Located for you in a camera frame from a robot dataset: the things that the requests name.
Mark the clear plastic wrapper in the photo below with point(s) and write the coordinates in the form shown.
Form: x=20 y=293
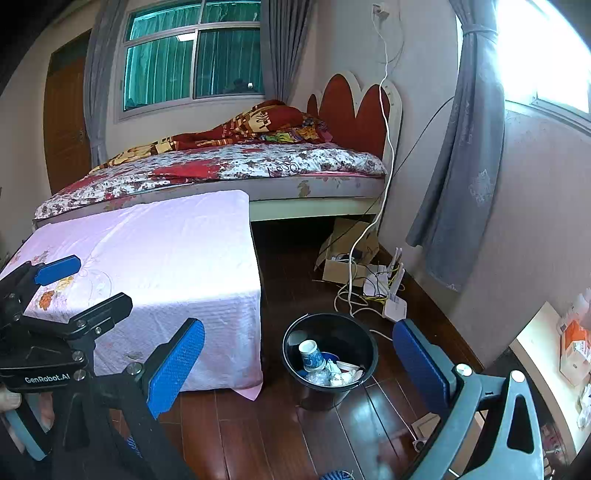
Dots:
x=323 y=376

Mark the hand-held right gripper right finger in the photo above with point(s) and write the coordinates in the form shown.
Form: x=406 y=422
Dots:
x=420 y=364

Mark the orange packet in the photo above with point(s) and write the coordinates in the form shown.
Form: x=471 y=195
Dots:
x=577 y=346

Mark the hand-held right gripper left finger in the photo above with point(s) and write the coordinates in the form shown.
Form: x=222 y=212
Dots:
x=178 y=364

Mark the open cardboard box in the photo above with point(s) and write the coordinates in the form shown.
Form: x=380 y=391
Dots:
x=341 y=272

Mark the white wall socket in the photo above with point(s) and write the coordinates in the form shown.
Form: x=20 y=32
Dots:
x=381 y=10

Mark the black plastic bucket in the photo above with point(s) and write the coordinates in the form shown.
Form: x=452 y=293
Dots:
x=360 y=341

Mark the bright window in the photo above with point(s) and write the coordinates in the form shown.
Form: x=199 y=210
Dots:
x=545 y=50

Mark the person's left hand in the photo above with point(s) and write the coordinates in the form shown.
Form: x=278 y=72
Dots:
x=9 y=399

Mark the white router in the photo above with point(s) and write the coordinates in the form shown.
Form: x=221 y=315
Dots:
x=396 y=307

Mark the floral bed sheet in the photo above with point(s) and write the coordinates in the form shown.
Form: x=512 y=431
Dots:
x=240 y=161

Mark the grey patterned curtain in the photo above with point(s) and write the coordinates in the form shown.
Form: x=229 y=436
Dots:
x=466 y=175

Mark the white side table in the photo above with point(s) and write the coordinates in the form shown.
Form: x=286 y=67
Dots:
x=540 y=350

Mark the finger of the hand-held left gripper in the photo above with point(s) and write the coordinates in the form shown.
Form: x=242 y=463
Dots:
x=106 y=314
x=57 y=270

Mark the window with green curtain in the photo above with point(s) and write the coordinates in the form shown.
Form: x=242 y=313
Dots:
x=184 y=60

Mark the red printed blanket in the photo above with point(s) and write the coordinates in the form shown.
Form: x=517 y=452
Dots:
x=258 y=122

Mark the brown wooden door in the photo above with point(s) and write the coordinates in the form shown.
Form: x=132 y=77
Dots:
x=67 y=124

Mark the blue paper cup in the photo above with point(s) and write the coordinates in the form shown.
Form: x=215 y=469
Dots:
x=311 y=357

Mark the bed with red headboard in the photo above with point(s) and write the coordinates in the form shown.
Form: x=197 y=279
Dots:
x=351 y=106

